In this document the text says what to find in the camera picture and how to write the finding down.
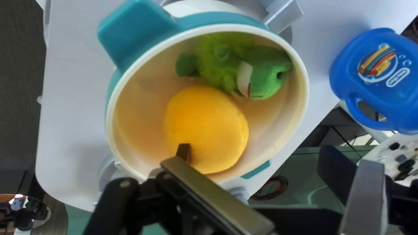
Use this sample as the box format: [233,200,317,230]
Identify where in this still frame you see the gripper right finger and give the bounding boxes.
[317,144,390,235]

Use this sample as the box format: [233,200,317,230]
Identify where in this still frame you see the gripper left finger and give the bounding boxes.
[160,143,277,235]

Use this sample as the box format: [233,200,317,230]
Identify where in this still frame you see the yellow plush ball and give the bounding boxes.
[164,85,251,175]

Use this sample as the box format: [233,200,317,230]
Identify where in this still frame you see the white toy black buttons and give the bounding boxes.
[364,133,418,182]

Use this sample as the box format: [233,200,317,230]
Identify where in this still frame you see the blue toy container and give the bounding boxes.
[328,28,418,136]

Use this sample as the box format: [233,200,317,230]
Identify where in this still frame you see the fuzzy green plush toy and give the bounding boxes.
[175,37,294,102]

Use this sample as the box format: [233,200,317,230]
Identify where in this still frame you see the white toy kitchen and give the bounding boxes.
[34,0,418,214]

